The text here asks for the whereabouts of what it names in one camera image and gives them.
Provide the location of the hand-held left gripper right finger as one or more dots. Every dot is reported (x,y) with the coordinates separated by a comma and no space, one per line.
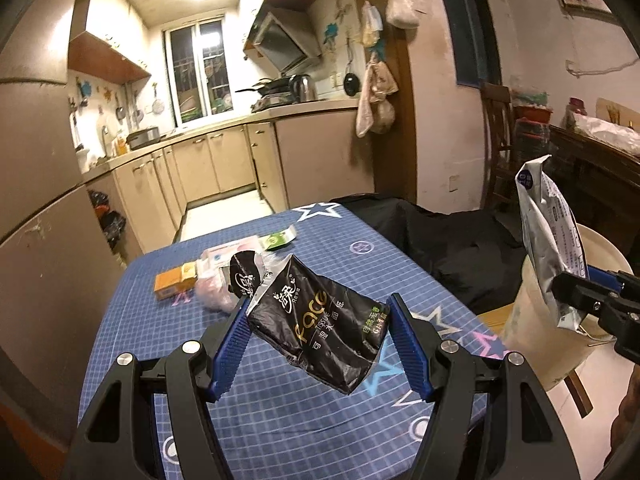
(407,345)

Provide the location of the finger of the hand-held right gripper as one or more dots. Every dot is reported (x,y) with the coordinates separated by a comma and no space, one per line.
(585,292)
(607,277)

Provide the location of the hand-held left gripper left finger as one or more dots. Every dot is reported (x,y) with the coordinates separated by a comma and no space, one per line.
(230,355)

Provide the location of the white plastic bucket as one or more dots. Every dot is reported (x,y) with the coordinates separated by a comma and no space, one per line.
(535,340)

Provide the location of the silver white pouch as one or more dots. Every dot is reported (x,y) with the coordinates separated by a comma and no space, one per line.
(545,230)

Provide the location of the black tissue packet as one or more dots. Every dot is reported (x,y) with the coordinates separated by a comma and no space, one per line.
(320,325)

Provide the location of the person's right forearm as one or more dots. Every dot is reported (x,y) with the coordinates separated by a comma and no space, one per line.
(625,425)

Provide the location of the black trash bags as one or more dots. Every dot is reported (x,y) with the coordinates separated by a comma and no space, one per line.
(107,222)

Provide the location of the clear plastic bag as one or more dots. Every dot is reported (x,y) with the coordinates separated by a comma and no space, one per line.
(212,291)

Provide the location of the wooden stool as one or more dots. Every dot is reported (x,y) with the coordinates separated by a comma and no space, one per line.
(495,322)

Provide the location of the small orange box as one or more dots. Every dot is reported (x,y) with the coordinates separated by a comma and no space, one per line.
(172,282)

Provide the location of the dark wooden sideboard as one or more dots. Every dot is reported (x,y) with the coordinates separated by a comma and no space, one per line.
(595,180)

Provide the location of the black jacket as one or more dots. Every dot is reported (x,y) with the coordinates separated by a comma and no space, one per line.
(450,250)

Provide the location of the green packet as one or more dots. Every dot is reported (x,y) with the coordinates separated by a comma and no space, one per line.
(277,240)

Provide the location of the white crumpled plastic bag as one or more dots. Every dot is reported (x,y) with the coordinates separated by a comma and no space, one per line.
(610,132)

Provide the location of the wooden chair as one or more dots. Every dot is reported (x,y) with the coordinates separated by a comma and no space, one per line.
(497,130)

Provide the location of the beige kitchen cabinets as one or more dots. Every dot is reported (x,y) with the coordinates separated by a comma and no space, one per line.
(200,165)

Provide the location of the beige refrigerator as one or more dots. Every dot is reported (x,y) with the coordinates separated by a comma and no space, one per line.
(45,260)

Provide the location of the brown hanging bag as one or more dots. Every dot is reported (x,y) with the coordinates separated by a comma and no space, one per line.
(385,117)

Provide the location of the metal cooking pot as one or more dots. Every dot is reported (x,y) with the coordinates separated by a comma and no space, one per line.
(142,137)

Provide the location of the pink hanging plastic bag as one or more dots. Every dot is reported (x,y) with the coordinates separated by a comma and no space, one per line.
(367,105)

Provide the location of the gas stove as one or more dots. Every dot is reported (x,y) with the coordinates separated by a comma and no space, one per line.
(272,102)

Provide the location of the hanging metal strainer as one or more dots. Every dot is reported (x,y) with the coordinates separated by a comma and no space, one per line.
(158,106)

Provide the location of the small hanging black pan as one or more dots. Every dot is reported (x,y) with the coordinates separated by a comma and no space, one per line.
(351,85)

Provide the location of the black frying pan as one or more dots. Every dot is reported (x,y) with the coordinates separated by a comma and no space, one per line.
(272,85)

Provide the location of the steel kettle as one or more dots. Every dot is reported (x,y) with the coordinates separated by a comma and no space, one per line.
(302,87)

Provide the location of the kitchen window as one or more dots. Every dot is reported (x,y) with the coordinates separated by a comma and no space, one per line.
(197,70)

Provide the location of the dark window panel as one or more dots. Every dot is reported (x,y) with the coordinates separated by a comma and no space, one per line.
(465,25)

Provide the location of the steel range hood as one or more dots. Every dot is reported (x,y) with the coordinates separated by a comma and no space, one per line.
(285,42)

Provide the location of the yellow hanging plastic bag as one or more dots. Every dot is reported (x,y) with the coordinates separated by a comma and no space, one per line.
(371,25)

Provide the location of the white hanging plastic bag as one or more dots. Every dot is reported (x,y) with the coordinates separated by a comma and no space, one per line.
(402,7)

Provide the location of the wall socket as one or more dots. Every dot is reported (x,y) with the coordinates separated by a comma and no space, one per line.
(455,183)

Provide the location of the wooden wall cabinet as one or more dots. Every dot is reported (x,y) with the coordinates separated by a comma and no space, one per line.
(100,55)

